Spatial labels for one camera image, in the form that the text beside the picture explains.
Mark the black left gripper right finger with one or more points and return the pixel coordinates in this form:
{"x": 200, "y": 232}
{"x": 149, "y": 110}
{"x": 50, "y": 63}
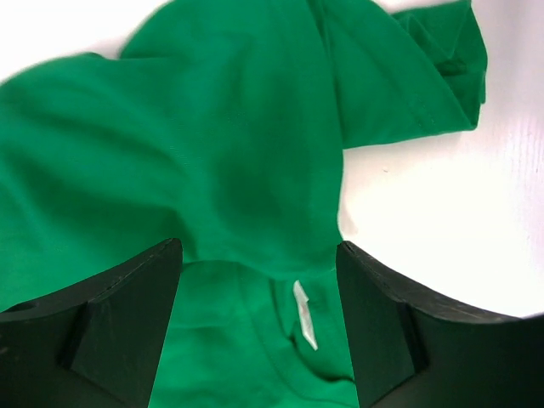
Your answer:
{"x": 411, "y": 346}

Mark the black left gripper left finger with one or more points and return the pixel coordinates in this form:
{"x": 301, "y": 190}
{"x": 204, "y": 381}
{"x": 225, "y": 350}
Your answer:
{"x": 96, "y": 343}

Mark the green t shirt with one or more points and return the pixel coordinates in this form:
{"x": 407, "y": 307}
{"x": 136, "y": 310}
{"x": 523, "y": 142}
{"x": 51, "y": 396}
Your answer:
{"x": 223, "y": 124}

